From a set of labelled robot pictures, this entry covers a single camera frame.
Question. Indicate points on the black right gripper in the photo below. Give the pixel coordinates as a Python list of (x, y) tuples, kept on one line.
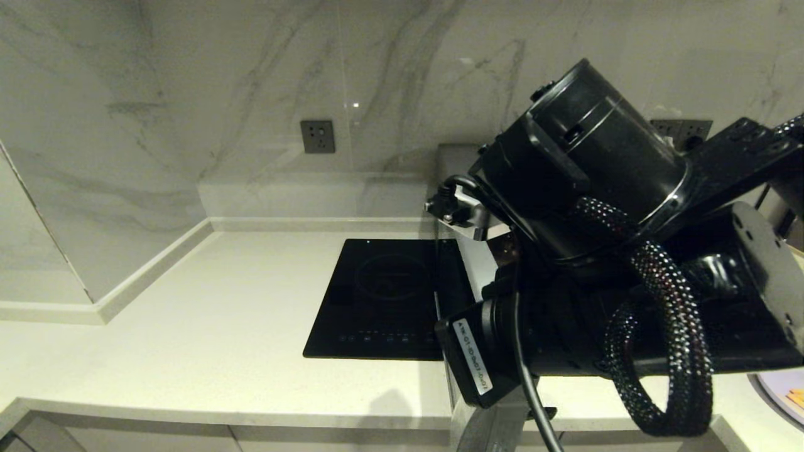
[(747, 314)]

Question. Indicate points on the lilac round plate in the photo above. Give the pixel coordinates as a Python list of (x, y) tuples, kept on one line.
[(776, 389)]

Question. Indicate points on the microwave door with dark glass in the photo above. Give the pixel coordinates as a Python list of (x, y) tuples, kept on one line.
[(477, 263)]

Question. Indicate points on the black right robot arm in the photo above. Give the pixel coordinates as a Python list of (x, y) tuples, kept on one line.
[(741, 163)]

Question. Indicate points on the orange fry stick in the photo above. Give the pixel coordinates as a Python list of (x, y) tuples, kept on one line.
[(796, 397)]

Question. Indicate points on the black box with white label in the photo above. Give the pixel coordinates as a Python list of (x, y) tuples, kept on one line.
[(474, 351)]

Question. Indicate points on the black induction cooktop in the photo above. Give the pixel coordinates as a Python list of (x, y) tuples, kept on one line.
[(377, 301)]

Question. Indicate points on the grey double wall socket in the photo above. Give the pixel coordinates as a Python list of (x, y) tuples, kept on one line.
[(681, 130)]

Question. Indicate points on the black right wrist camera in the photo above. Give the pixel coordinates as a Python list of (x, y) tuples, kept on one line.
[(597, 144)]

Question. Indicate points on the silver bracket with connector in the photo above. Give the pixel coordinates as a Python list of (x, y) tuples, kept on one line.
[(468, 213)]

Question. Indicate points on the grey single wall socket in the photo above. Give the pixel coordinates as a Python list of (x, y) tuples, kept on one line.
[(317, 137)]

